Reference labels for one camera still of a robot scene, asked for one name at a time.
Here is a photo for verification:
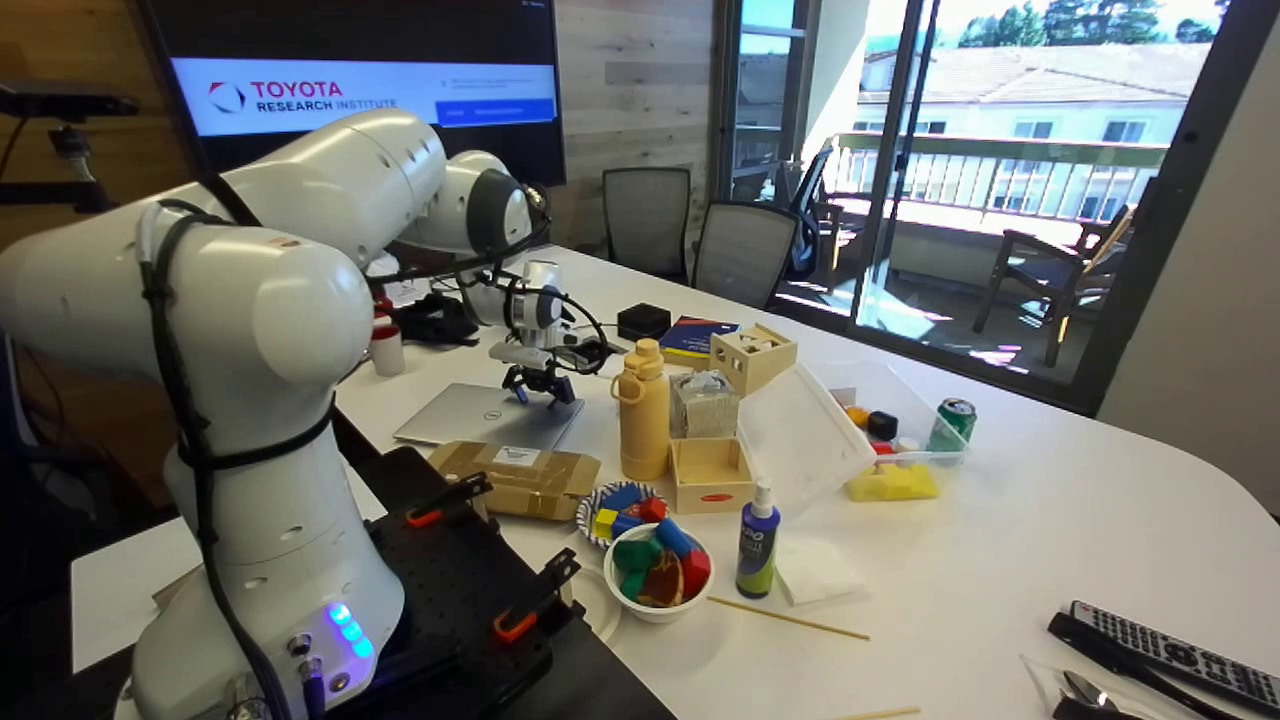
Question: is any yellow water bottle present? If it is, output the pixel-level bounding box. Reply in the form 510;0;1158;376
613;340;670;478

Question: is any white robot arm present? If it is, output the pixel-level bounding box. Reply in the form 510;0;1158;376
0;107;538;720

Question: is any black and white keyboard strip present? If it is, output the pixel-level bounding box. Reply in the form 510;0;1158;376
1049;601;1280;720

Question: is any small black box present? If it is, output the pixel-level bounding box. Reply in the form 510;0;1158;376
618;302;672;340

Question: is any blue bowl with colourful blocks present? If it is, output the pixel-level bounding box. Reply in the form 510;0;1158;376
577;482;670;548

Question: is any black clamp orange handle rear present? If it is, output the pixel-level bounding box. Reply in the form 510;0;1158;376
403;470;493;533

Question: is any patio chair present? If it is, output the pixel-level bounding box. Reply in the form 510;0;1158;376
974;204;1135;366

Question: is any wooden chopstick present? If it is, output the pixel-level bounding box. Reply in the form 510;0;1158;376
707;594;873;645

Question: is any yellow sponge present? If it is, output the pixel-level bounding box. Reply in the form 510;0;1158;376
848;462;939;504

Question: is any black mounting plate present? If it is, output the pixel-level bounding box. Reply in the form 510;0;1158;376
324;449;672;720

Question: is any blue and green bottle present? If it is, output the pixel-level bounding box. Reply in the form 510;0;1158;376
738;487;779;601

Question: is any wooden block with holes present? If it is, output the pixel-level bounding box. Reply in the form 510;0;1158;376
714;325;797;395

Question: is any clear plastic container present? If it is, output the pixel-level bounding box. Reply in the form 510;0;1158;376
738;359;978;510

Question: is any green soda can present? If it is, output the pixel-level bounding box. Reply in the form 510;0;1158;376
928;395;978;452

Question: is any small clear plastic box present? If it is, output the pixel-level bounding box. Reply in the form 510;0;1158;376
672;372;742;434

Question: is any open wooden box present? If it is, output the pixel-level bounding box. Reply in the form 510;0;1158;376
672;434;752;510

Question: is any wall monitor screen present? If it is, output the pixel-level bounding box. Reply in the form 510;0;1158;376
172;55;561;141

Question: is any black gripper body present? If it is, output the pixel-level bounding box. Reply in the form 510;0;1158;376
490;334;565;393

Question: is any dark grey laptop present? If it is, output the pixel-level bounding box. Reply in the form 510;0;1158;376
398;384;577;449

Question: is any cardboard box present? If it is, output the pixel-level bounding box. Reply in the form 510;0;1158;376
429;441;602;521

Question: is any blue and yellow book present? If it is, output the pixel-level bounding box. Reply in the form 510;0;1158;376
660;316;732;366

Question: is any black clamp orange handle front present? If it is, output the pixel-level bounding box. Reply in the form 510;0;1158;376
493;548;582;645

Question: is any white cup red lid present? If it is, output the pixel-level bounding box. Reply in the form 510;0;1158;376
369;300;403;376

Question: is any grey office chair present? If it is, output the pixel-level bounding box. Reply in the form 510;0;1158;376
693;204;797;308
604;166;693;278

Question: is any black clamp orange handle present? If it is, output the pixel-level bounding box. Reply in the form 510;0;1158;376
403;470;493;533
493;548;582;645

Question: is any white bowl with colourful blocks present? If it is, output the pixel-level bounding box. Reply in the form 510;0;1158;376
604;521;718;623

